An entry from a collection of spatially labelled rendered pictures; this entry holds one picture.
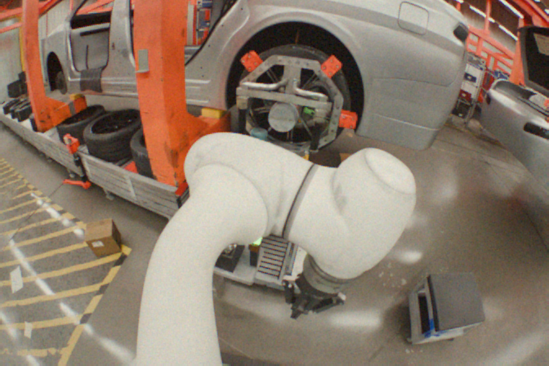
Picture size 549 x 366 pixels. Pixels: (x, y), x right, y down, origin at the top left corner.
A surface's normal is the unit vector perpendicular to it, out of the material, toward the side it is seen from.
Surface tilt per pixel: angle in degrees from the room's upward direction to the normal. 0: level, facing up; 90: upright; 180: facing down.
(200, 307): 47
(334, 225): 71
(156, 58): 90
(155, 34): 90
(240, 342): 0
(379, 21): 90
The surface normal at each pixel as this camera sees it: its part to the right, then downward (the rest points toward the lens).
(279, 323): 0.09, -0.83
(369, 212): -0.47, 0.16
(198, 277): 0.77, -0.61
